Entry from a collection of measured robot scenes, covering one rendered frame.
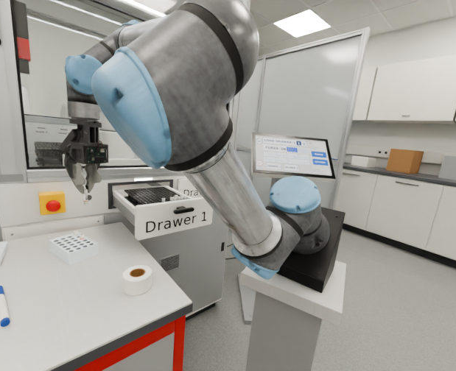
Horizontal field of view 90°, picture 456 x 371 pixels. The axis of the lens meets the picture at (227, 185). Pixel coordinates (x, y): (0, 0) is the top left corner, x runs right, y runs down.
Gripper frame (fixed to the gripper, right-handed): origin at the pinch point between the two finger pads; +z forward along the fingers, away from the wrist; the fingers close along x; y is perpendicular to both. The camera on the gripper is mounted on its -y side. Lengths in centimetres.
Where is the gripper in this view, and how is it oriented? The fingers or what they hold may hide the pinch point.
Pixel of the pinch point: (84, 188)
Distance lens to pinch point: 80.8
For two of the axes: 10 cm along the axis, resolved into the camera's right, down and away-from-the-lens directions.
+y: 8.4, 1.9, -5.0
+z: -0.9, 9.7, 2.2
